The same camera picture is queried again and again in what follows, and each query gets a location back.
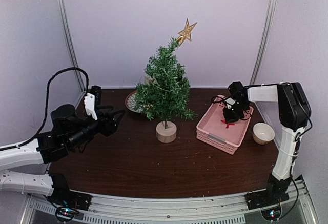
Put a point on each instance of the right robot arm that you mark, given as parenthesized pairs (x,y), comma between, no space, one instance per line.
(294,114)

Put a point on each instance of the burlap bow ornament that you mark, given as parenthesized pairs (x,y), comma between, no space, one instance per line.
(150,80)

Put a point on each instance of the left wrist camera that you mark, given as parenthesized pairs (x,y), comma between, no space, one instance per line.
(91,100)

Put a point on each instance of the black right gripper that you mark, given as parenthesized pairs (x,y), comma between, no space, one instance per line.
(229,118)

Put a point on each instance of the white ceramic bowl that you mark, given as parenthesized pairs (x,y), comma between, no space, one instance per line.
(263,133)

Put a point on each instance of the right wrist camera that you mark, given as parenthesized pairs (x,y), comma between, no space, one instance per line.
(229,103)

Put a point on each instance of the pink perforated plastic basket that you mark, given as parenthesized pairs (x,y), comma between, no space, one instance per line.
(212,131)

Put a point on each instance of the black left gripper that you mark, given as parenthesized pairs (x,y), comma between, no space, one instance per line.
(110,127)

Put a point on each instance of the small green christmas tree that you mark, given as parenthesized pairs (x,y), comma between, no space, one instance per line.
(170,96)

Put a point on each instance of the gold star ornament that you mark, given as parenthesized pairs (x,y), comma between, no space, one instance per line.
(185,34)

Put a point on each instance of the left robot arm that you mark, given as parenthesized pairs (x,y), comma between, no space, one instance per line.
(69,133)

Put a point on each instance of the red ribbon ornament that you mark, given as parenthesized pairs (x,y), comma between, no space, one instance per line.
(227,125)

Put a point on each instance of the aluminium front rail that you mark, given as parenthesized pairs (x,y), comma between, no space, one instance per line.
(231,208)

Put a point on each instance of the floral patterned ceramic plate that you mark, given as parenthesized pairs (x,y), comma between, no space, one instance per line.
(131,103)

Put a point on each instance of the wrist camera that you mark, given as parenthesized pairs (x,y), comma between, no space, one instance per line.
(91,100)
(229,103)

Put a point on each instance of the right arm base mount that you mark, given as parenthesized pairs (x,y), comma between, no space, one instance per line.
(270,198)

